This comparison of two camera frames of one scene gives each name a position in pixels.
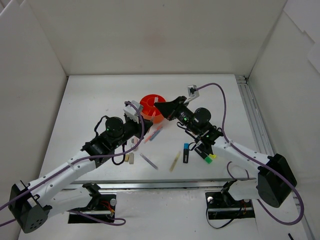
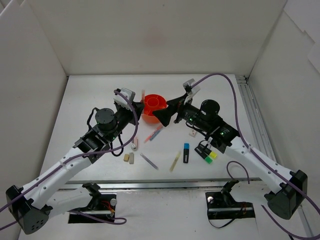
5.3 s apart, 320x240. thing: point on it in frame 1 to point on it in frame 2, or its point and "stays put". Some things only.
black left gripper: [139, 124] to [133, 112]
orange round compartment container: [150, 112] stays put
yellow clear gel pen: [175, 161] stays put
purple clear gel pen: [147, 160] stays put
